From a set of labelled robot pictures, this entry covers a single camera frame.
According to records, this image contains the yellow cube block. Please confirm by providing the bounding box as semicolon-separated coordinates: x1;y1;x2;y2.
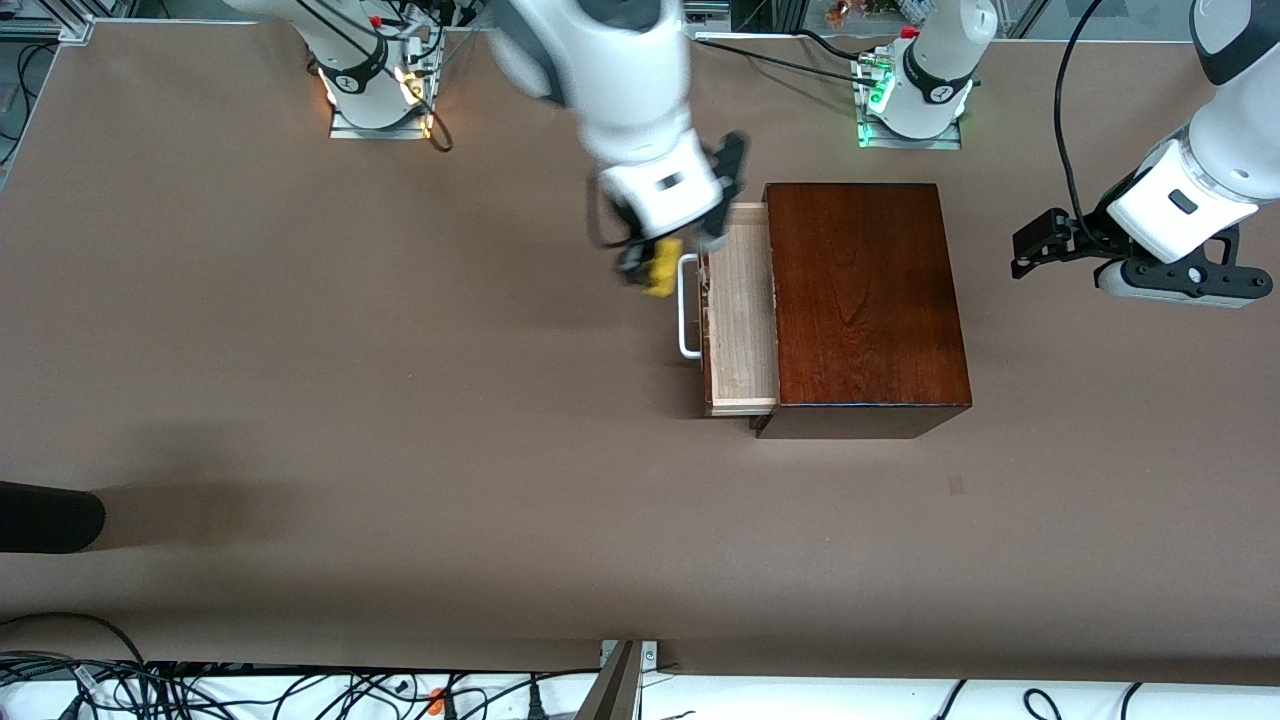
640;237;688;300

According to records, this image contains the black cable bundle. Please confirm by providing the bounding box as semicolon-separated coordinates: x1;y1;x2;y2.
0;612;601;720

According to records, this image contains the dark brown wooden cabinet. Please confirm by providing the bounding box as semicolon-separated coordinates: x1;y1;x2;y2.
750;183;973;441

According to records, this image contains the black cable with metal plug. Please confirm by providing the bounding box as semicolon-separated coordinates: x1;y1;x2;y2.
300;0;454;154

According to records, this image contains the aluminium frame profile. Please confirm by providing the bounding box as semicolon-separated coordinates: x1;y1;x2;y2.
0;0;97;46

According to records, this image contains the wooden drawer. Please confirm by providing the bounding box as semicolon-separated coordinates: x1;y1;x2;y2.
699;203;780;418

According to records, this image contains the black cylindrical object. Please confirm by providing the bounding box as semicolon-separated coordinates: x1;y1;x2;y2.
0;481;107;554

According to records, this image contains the white metal drawer handle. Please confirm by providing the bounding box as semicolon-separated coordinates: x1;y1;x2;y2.
678;254;707;360

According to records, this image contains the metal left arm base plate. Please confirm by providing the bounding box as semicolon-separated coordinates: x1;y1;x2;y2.
857;50;963;151

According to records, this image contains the long black table cable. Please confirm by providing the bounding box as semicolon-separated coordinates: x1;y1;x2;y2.
690;35;871;86

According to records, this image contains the grey metal post bracket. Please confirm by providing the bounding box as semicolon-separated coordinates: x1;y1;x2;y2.
575;640;661;720

